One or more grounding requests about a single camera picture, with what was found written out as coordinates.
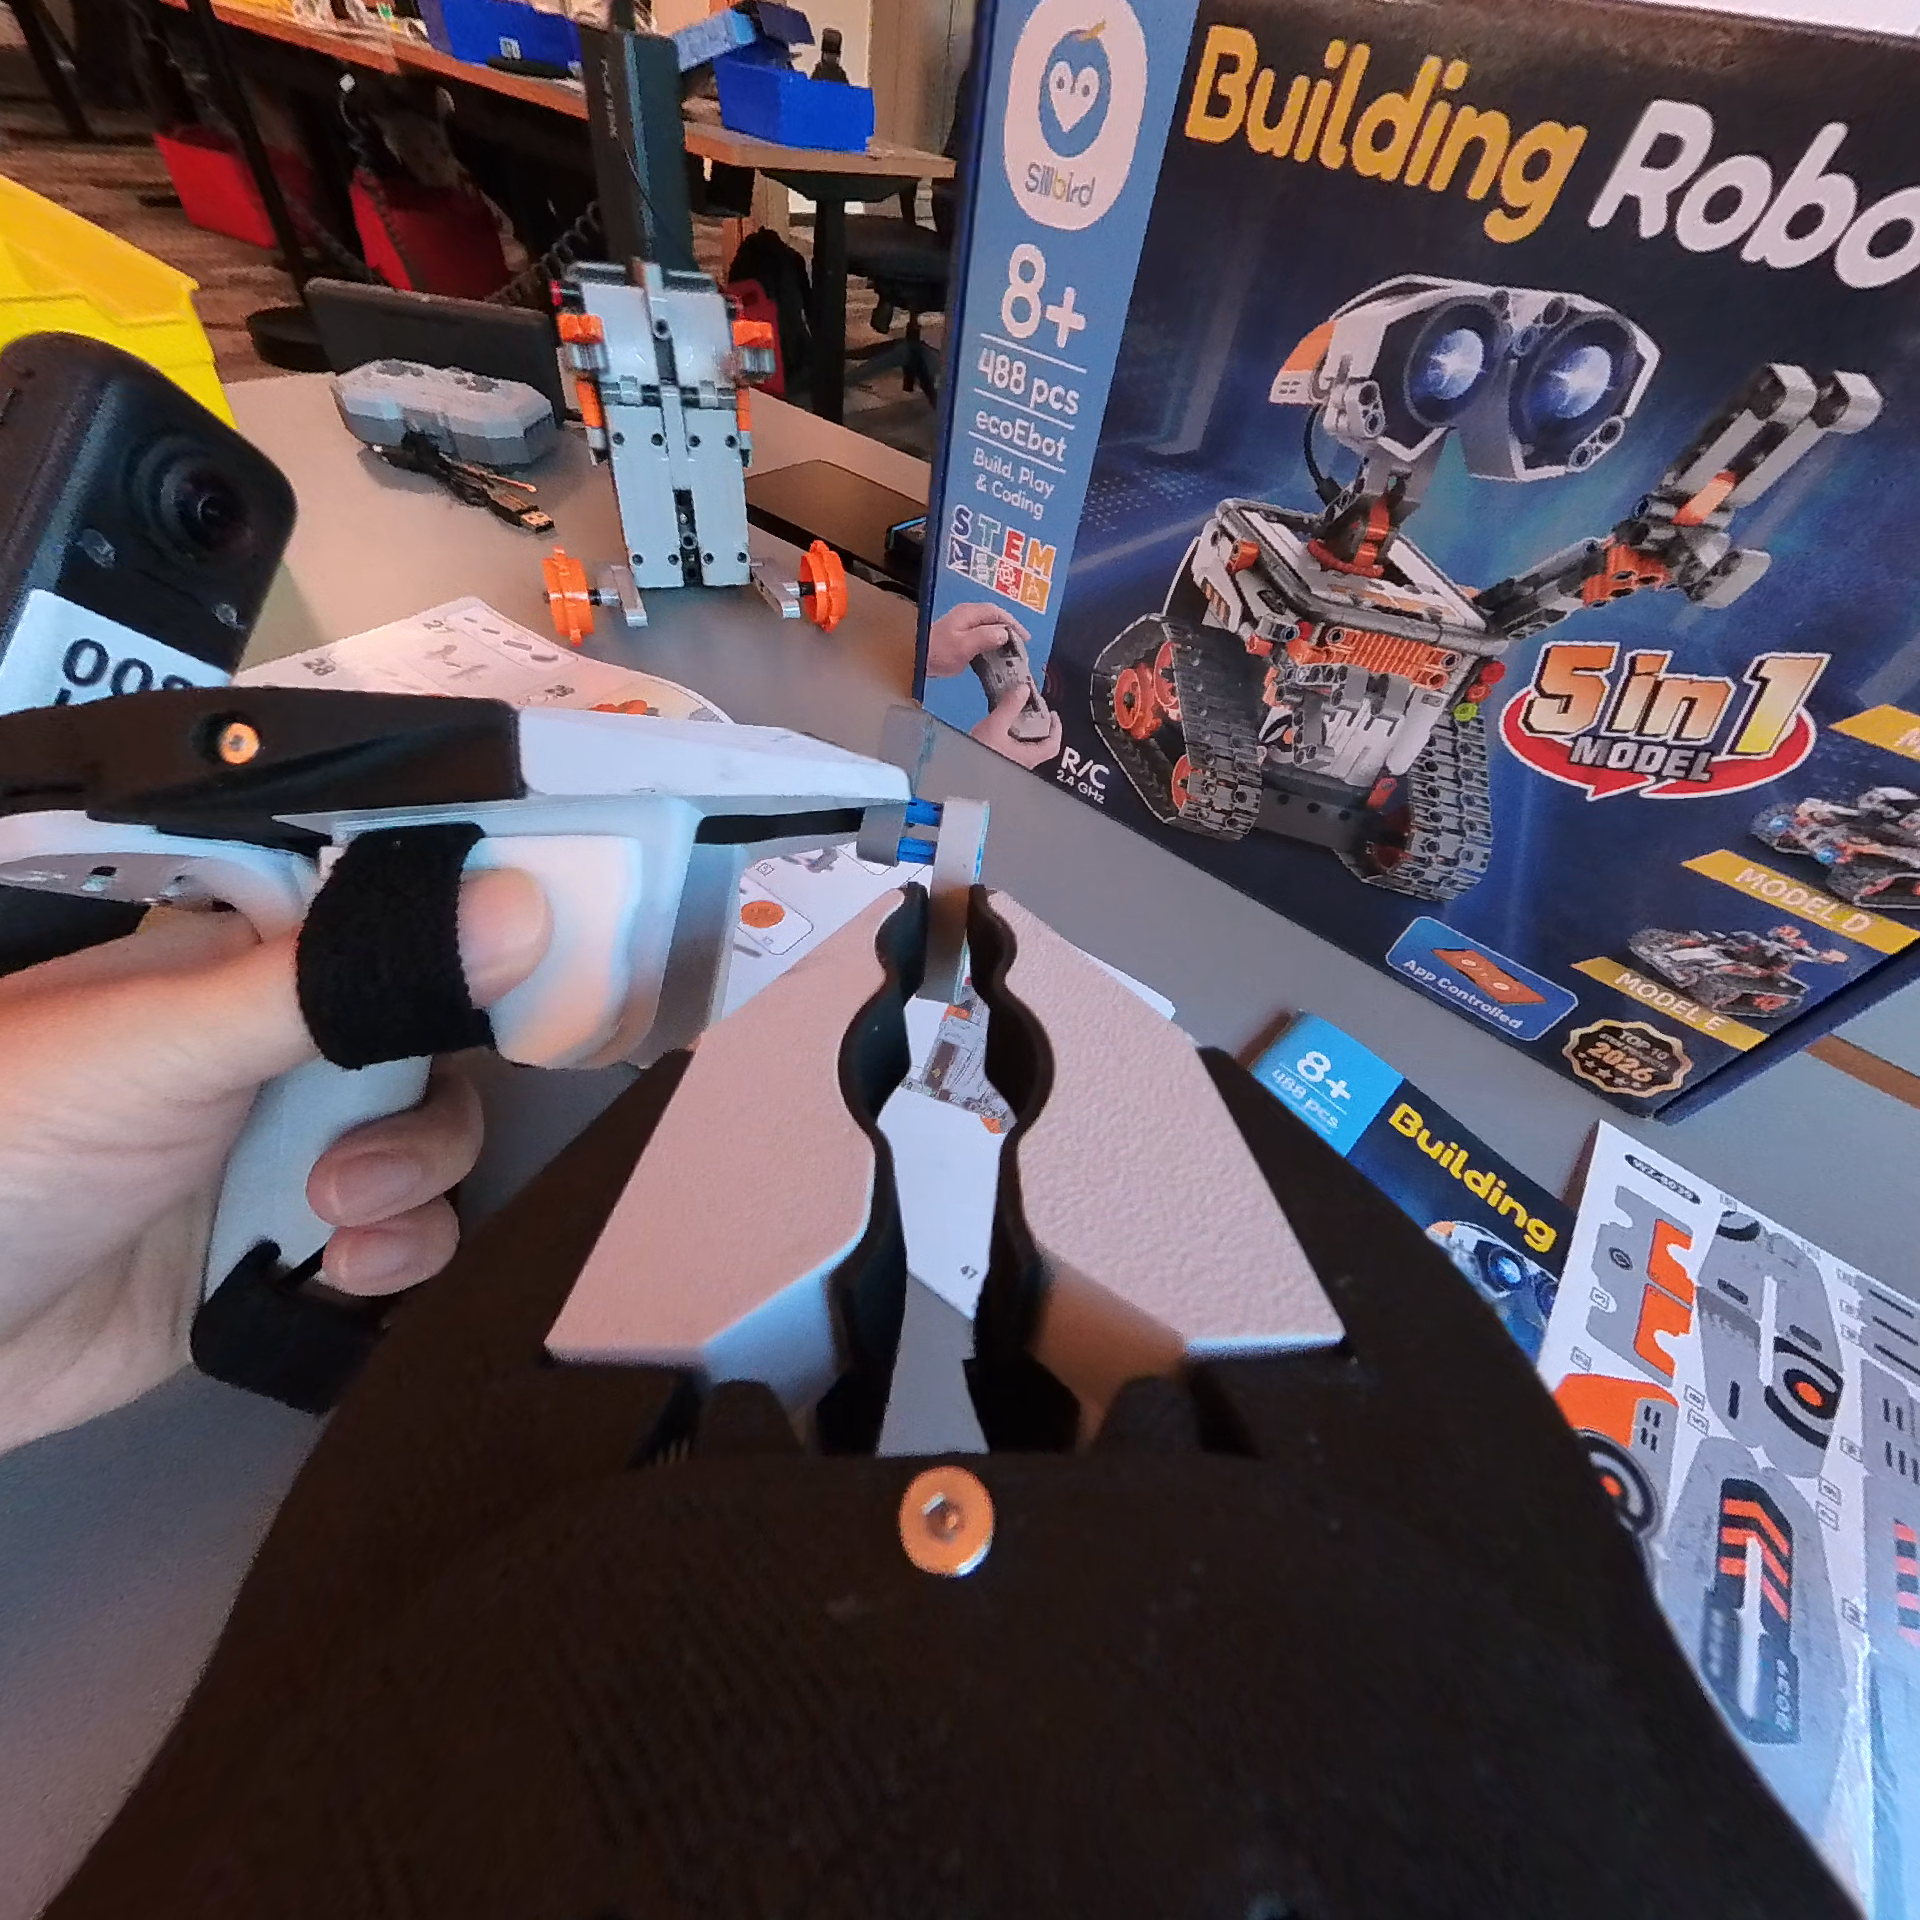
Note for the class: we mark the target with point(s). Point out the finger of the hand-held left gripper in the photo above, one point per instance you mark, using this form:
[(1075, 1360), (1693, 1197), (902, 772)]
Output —
[(675, 764)]

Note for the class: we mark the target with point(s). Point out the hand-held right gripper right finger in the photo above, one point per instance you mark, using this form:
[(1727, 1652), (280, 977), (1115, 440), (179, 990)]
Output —
[(1156, 1201)]

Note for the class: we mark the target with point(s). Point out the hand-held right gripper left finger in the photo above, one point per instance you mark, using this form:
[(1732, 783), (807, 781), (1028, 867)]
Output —
[(734, 1201)]

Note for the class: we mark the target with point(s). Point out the dark grey technic beam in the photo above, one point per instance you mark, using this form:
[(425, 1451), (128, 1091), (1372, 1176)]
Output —
[(909, 743)]

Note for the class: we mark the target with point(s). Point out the light grey technic beam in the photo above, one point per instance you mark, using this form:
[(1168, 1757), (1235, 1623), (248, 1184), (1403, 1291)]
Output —
[(961, 901)]

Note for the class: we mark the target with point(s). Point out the grey desk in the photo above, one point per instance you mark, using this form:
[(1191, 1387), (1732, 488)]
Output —
[(150, 1576)]

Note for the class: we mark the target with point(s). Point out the person's left hand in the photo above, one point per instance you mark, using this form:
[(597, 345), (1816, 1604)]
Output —
[(119, 1172)]

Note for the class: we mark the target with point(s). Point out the open instruction booklet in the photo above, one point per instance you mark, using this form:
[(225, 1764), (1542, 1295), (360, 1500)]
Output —
[(452, 645)]

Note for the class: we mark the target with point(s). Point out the blue robot kit manual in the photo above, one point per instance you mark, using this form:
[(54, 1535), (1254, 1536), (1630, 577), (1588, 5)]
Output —
[(1395, 1141)]

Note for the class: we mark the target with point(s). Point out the blue robot kit box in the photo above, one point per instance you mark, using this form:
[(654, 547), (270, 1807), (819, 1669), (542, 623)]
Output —
[(1201, 931)]

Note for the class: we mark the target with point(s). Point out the grey orange toy robot model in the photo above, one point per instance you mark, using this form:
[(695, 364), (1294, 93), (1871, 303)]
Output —
[(675, 452)]

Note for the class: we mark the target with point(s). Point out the grey remote controller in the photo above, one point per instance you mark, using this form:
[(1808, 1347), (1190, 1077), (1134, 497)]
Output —
[(452, 413)]

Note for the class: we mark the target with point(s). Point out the black tablet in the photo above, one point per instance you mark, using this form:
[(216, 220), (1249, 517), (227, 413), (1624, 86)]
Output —
[(375, 324)]

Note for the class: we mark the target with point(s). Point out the red storage bin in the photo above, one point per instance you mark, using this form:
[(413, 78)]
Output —
[(436, 241), (225, 189)]

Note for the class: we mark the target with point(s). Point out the black office chair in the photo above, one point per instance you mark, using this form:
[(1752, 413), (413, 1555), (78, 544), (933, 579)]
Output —
[(902, 271)]

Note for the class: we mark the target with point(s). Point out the yellow plastic bin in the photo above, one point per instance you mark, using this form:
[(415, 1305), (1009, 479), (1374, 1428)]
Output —
[(89, 284)]

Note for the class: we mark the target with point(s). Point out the black upright router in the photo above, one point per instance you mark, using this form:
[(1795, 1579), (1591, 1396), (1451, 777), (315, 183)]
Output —
[(629, 149)]

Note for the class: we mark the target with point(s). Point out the long wooden workbench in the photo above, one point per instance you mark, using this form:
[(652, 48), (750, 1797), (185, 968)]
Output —
[(909, 158)]

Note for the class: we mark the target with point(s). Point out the orange white booklet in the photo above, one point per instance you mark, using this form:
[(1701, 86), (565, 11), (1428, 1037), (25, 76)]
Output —
[(1771, 1424)]

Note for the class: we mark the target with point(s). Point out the blue storage bin with lid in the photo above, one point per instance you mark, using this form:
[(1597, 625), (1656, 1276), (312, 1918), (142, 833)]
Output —
[(780, 99)]

